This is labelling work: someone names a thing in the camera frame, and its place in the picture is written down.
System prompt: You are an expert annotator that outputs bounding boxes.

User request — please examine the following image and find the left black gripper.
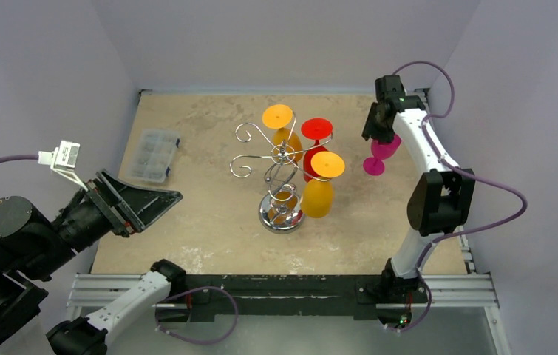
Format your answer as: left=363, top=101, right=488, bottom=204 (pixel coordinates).
left=24, top=165, right=182, bottom=276

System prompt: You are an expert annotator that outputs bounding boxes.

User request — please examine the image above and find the pink wine glass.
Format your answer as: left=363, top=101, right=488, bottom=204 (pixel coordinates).
left=362, top=135, right=402, bottom=176

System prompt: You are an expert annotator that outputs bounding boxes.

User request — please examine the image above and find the orange wine glass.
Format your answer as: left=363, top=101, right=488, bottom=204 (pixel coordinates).
left=262, top=104, right=303, bottom=163
left=301, top=151, right=345, bottom=218

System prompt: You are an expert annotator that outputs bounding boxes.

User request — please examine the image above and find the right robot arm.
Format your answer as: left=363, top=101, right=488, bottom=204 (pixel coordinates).
left=362, top=75, right=474, bottom=303

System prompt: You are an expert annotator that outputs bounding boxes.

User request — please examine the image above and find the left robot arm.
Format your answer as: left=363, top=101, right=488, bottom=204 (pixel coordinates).
left=0, top=170, right=186, bottom=354

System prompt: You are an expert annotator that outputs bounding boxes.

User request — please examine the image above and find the red wine glass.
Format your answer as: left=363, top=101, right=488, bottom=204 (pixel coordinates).
left=301, top=118, right=333, bottom=183

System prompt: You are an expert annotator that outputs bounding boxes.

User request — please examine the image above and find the chrome wine glass rack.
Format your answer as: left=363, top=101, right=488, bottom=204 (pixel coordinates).
left=229, top=117, right=333, bottom=234

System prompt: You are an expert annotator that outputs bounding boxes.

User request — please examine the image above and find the clear plastic compartment box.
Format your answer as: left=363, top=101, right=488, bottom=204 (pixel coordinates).
left=126, top=129, right=181, bottom=183

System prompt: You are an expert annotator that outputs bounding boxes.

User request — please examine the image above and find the black front mounting bar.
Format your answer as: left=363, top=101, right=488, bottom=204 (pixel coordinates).
left=186, top=274, right=406, bottom=322

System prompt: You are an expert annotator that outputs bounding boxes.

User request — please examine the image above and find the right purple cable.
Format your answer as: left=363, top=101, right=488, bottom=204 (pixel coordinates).
left=391, top=61, right=528, bottom=334

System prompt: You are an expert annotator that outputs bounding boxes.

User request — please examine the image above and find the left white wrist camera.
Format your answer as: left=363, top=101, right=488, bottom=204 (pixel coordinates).
left=38, top=140, right=88, bottom=191

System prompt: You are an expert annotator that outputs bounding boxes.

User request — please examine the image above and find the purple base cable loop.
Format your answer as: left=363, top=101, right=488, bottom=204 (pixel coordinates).
left=154, top=285, right=239, bottom=345

